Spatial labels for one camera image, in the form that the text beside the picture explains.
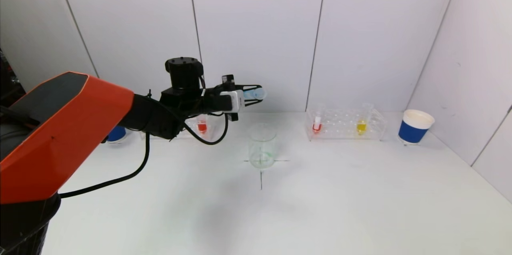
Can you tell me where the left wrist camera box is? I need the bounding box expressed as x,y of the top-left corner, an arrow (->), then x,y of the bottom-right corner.
220,90 -> 246,113

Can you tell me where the clear acrylic test tube rack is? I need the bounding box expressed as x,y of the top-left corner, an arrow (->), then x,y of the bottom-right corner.
140,112 -> 215,141
304,109 -> 388,142

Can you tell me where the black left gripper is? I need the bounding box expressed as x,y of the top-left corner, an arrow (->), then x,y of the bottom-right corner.
205,74 -> 263,122

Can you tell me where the test tube with yellow pigment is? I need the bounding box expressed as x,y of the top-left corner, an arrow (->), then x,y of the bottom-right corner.
356,103 -> 373,136

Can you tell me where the white-labelled tube with red pigment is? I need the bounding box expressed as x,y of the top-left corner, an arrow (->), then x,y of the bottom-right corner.
312,104 -> 325,135

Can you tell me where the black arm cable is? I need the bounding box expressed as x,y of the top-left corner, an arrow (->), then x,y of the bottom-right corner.
59,99 -> 229,199

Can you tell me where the test tube with blue pigment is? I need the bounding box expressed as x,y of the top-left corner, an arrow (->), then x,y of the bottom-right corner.
242,87 -> 268,102

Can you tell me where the blue white paper cup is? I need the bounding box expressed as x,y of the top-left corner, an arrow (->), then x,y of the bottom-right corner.
397,110 -> 435,145
106,126 -> 128,144

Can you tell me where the plain tube with red pigment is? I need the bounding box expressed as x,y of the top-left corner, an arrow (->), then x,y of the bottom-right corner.
196,114 -> 209,135

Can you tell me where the clear glass beaker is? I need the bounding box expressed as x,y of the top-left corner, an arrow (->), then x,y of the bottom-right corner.
247,123 -> 277,170

